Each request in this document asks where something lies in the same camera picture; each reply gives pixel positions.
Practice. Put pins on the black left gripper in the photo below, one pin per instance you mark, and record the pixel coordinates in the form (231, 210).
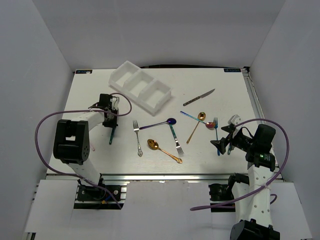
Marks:
(113, 123)

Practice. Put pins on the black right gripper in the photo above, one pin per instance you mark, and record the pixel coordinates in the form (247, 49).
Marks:
(221, 144)

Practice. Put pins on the teal handled table knife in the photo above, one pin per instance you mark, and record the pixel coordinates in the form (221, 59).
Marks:
(112, 135)

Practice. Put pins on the ornate silver fork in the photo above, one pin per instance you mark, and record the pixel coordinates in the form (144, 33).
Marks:
(136, 130)

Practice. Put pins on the dark handled steak knife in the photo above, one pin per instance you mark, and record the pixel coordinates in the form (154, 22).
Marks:
(199, 97)

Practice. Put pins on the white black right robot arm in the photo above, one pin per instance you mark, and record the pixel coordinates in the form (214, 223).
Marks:
(253, 211)

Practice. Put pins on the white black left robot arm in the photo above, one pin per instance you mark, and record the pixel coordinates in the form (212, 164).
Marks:
(72, 139)

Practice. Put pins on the blue iridescent fork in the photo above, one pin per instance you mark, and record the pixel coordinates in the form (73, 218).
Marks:
(215, 120)

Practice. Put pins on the rainbow iridescent spoon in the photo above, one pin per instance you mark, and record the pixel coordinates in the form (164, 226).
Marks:
(209, 125)

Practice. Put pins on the slim gold spoon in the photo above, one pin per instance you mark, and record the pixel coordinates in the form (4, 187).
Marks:
(201, 116)

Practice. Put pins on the white three-compartment plastic tray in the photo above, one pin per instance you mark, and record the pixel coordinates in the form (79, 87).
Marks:
(143, 89)

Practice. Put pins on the left blue corner label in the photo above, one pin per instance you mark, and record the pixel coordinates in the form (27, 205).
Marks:
(83, 71)

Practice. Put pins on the blue corner label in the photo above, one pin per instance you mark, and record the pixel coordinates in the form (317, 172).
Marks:
(83, 71)
(232, 70)

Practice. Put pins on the purple blue iridescent spoon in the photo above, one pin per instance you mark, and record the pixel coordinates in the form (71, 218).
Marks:
(169, 121)

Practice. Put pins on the ornate gold spoon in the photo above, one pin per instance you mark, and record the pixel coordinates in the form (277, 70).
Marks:
(155, 146)

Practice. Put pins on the right blue corner label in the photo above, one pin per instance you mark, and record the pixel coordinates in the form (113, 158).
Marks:
(232, 70)

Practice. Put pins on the teal handled silver spoon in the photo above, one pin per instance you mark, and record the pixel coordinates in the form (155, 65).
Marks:
(230, 148)

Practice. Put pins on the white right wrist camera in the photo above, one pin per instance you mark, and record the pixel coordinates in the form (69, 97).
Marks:
(234, 120)

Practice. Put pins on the teal handled silver fork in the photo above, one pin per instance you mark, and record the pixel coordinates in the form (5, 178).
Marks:
(178, 146)

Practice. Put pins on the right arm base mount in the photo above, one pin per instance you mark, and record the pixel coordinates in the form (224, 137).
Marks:
(223, 192)

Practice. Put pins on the aluminium table frame rail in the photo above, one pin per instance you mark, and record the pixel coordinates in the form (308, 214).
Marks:
(252, 108)

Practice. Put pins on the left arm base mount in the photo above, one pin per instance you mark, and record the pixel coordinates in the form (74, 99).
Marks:
(92, 198)

